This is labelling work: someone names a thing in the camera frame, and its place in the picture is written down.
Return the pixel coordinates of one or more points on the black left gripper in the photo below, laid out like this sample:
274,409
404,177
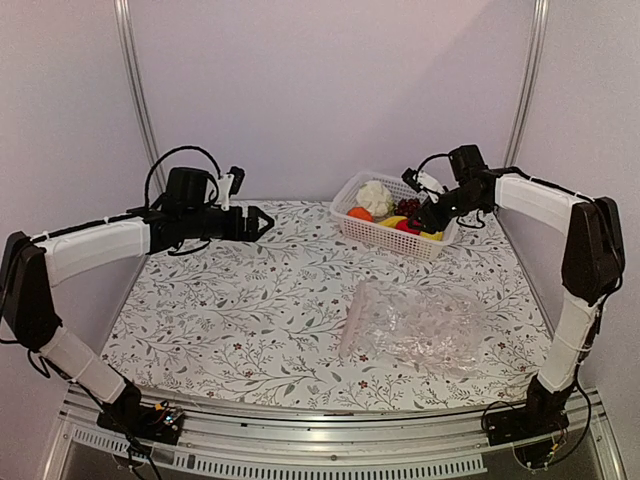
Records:
251,233

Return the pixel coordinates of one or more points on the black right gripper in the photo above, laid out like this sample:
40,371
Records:
430,215

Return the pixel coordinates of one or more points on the red toy pepper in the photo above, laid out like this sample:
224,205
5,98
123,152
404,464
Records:
403,225

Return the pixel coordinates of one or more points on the clear zip top bag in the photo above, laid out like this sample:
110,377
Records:
429,329

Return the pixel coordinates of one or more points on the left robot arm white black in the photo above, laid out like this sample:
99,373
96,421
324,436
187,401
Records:
195,206

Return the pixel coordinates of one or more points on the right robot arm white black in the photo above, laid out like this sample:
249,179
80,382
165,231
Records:
591,270

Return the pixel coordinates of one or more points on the yellow lemon toy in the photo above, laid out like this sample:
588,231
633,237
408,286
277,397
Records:
438,236

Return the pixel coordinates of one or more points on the dark red grapes toy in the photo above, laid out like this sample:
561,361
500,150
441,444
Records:
407,207

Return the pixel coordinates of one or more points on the yellow banana toy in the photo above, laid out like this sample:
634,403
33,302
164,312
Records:
391,221

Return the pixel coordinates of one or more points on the white plastic basket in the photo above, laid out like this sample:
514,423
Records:
390,238

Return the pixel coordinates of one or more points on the white cauliflower toy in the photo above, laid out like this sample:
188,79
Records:
375,197

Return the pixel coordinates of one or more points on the orange toy fruit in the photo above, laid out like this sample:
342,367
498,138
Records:
360,213

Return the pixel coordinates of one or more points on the floral table cloth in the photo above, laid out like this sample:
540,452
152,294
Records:
261,323

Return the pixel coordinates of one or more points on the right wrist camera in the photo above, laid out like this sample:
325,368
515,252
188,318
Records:
420,181

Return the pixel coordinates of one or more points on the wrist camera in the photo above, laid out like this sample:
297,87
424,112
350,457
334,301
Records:
229,185
420,181

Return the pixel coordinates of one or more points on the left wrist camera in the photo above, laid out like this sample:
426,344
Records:
229,185

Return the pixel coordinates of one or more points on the front aluminium rail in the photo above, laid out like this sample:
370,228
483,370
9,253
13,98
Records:
228,440

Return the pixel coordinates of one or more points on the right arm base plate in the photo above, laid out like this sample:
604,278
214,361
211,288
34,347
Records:
505,423

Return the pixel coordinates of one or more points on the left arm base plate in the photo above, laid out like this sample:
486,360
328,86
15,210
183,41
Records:
160,423

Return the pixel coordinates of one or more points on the right aluminium frame post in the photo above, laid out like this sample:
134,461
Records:
531,72

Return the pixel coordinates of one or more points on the aluminium frame post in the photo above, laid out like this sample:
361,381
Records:
531,72
134,77

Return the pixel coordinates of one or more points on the left aluminium frame post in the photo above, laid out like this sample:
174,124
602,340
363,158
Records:
134,77

